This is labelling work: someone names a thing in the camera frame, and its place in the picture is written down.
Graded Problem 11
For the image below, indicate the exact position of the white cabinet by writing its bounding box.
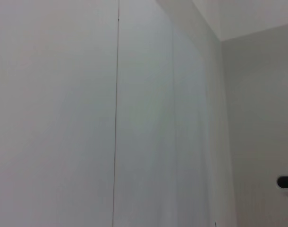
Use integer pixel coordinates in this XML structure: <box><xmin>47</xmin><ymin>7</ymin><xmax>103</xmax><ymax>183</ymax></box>
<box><xmin>0</xmin><ymin>0</ymin><xmax>237</xmax><ymax>227</ymax></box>

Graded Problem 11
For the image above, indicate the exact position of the white robot head camera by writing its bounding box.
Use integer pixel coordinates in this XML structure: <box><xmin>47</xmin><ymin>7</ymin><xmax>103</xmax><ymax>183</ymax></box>
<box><xmin>277</xmin><ymin>176</ymin><xmax>288</xmax><ymax>201</ymax></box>

